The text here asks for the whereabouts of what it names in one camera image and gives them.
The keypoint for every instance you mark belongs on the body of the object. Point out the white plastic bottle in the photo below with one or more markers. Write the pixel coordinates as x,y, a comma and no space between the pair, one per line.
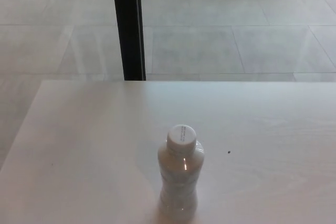
180,179

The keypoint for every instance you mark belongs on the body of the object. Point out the white screw cap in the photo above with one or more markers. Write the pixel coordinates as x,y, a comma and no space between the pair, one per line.
181,137

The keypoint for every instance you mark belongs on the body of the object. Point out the black vertical frame post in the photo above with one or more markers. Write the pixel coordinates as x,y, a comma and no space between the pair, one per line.
128,24

